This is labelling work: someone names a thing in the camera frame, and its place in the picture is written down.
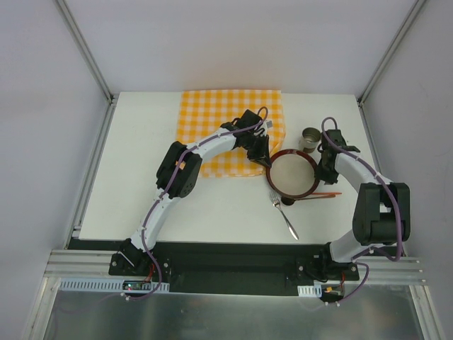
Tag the cable duct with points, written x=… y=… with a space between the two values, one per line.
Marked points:
x=93 y=285
x=309 y=291

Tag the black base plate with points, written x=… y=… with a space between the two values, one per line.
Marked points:
x=272 y=288

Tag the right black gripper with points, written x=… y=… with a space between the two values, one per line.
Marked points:
x=325 y=166

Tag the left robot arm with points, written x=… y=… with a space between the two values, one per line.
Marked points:
x=178 y=172

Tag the metal cup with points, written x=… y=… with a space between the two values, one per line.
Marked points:
x=309 y=139

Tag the left frame post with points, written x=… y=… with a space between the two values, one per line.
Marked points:
x=83 y=48

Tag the right cable duct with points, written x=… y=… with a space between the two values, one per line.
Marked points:
x=309 y=291

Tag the left cable duct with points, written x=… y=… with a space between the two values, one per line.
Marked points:
x=93 y=285

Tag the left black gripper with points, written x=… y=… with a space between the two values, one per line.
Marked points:
x=258 y=149

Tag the aluminium front rail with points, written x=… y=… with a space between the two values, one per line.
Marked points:
x=180 y=268

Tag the red rimmed ceramic plate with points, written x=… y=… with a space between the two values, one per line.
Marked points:
x=292 y=174

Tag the right frame post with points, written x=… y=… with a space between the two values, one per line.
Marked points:
x=408 y=22

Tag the copper spoon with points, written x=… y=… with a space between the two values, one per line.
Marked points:
x=290 y=201

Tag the silver fork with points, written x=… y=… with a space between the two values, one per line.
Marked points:
x=277 y=204

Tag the frame post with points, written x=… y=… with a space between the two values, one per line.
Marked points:
x=83 y=48
x=408 y=22

